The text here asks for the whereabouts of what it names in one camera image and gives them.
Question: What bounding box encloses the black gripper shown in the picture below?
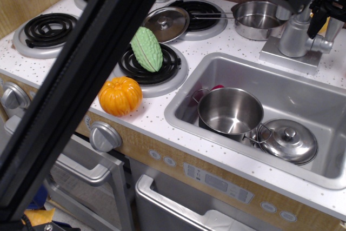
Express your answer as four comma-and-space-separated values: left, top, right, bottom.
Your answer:
307, 0, 345, 39

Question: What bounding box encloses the silver toy faucet with lever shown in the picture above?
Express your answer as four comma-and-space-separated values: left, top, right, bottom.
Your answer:
259, 8, 344, 75

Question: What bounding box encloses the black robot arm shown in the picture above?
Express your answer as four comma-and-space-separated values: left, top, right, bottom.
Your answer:
1, 0, 311, 230

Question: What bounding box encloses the yellow toy pepper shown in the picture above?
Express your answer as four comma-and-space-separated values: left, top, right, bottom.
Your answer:
310, 12, 330, 34

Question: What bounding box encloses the grey toy sink basin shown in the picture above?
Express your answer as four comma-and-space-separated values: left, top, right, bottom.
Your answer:
164, 52, 346, 190

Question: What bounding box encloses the back right black burner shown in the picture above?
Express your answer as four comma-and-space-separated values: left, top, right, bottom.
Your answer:
167, 0, 228, 41

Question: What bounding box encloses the steel lid in sink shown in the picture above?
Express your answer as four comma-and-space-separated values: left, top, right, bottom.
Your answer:
256, 118, 318, 165

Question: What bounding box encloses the steel pot in sink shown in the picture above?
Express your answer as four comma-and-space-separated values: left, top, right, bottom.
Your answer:
197, 87, 264, 144

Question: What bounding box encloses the pink toy in sink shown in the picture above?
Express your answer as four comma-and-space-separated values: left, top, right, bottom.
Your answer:
191, 84, 224, 108

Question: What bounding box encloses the steel lid on stove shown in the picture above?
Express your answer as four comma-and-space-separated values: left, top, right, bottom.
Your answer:
143, 6, 190, 43

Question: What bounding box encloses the green toy bitter gourd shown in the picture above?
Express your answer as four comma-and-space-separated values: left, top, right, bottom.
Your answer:
130, 27, 163, 72

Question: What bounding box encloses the orange toy pumpkin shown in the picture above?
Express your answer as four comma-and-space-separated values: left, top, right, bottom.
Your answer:
98, 76, 143, 117

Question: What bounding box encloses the right silver oven knob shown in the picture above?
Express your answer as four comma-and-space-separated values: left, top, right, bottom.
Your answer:
89, 121, 123, 153

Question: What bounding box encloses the silver oven knob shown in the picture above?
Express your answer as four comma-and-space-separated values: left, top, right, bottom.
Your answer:
1, 82, 31, 109
89, 121, 123, 153

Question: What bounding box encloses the silver dishwasher door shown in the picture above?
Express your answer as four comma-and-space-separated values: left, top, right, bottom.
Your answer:
135, 174, 275, 230

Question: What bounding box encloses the front left black burner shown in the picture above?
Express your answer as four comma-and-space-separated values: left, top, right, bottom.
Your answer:
12, 13, 78, 59

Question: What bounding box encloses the silver oven door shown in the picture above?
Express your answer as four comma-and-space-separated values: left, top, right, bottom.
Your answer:
4, 114, 135, 231

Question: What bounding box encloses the left silver oven knob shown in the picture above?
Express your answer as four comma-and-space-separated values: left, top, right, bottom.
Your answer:
1, 82, 31, 109

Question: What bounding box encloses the steel saucepan with handle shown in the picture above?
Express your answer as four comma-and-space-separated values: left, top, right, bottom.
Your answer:
193, 0, 292, 41

